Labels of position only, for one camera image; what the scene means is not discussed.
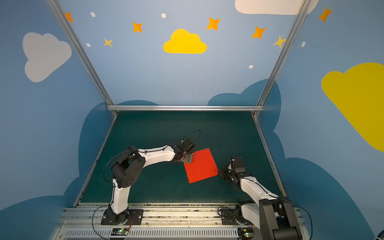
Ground green circuit board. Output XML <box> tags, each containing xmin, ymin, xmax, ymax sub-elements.
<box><xmin>237</xmin><ymin>228</ymin><xmax>255</xmax><ymax>240</ymax></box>
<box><xmin>111</xmin><ymin>228</ymin><xmax>130</xmax><ymax>236</ymax></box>

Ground right aluminium frame post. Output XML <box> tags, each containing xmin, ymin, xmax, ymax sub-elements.
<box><xmin>252</xmin><ymin>0</ymin><xmax>312</xmax><ymax>120</ymax></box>

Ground right green circuit board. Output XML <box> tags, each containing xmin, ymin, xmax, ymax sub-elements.
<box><xmin>237</xmin><ymin>228</ymin><xmax>255</xmax><ymax>240</ymax></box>

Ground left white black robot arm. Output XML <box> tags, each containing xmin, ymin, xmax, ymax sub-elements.
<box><xmin>101</xmin><ymin>141</ymin><xmax>196</xmax><ymax>225</ymax></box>

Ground aluminium frame horizontal bar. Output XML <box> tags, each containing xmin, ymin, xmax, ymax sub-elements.
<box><xmin>107</xmin><ymin>105</ymin><xmax>264</xmax><ymax>112</ymax></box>

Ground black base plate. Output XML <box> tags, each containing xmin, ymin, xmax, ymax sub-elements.
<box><xmin>101</xmin><ymin>209</ymin><xmax>144</xmax><ymax>226</ymax></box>
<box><xmin>218</xmin><ymin>208</ymin><xmax>252</xmax><ymax>226</ymax></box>

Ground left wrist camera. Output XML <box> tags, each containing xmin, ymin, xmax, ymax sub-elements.
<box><xmin>179</xmin><ymin>137</ymin><xmax>196</xmax><ymax>153</ymax></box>

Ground red square paper sheet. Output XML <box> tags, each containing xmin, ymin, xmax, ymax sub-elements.
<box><xmin>184</xmin><ymin>149</ymin><xmax>219</xmax><ymax>184</ymax></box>

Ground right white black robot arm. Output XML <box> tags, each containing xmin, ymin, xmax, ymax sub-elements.
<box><xmin>218</xmin><ymin>166</ymin><xmax>303</xmax><ymax>240</ymax></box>

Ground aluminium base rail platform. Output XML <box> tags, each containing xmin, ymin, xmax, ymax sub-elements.
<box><xmin>49</xmin><ymin>203</ymin><xmax>311</xmax><ymax>240</ymax></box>

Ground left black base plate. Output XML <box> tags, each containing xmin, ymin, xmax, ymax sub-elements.
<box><xmin>101</xmin><ymin>209</ymin><xmax>144</xmax><ymax>226</ymax></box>

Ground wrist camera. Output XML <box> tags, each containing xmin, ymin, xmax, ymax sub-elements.
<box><xmin>179</xmin><ymin>137</ymin><xmax>196</xmax><ymax>153</ymax></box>
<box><xmin>230</xmin><ymin>157</ymin><xmax>246</xmax><ymax>174</ymax></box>

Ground left green circuit board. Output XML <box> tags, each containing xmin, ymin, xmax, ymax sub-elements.
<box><xmin>111</xmin><ymin>228</ymin><xmax>130</xmax><ymax>236</ymax></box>

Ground left aluminium frame post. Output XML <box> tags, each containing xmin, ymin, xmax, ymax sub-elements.
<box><xmin>46</xmin><ymin>0</ymin><xmax>114</xmax><ymax>107</ymax></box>

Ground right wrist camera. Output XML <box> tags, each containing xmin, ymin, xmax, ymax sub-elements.
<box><xmin>230</xmin><ymin>157</ymin><xmax>246</xmax><ymax>174</ymax></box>

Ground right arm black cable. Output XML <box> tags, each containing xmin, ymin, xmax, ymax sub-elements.
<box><xmin>278</xmin><ymin>196</ymin><xmax>314</xmax><ymax>240</ymax></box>

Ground aluminium frame post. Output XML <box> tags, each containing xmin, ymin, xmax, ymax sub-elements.
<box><xmin>46</xmin><ymin>0</ymin><xmax>114</xmax><ymax>107</ymax></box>
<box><xmin>252</xmin><ymin>0</ymin><xmax>312</xmax><ymax>120</ymax></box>

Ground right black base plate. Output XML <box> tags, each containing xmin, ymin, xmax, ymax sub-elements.
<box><xmin>218</xmin><ymin>208</ymin><xmax>252</xmax><ymax>226</ymax></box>

